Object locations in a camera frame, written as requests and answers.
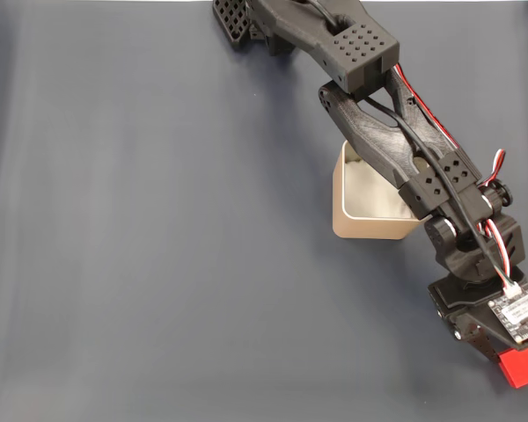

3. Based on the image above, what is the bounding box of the black camera cable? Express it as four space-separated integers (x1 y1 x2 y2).
305 0 524 299

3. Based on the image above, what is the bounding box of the beige square box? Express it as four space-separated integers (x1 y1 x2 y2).
332 140 426 241

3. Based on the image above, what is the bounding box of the camera circuit board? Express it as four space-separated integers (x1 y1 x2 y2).
488 278 528 349

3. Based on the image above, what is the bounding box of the white crumpled tissue paper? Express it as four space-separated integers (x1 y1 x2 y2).
343 158 417 220

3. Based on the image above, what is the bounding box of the red servo wire bundle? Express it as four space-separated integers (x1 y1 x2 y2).
394 64 511 241

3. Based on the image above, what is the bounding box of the red cube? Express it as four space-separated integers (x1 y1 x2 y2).
497 345 528 389

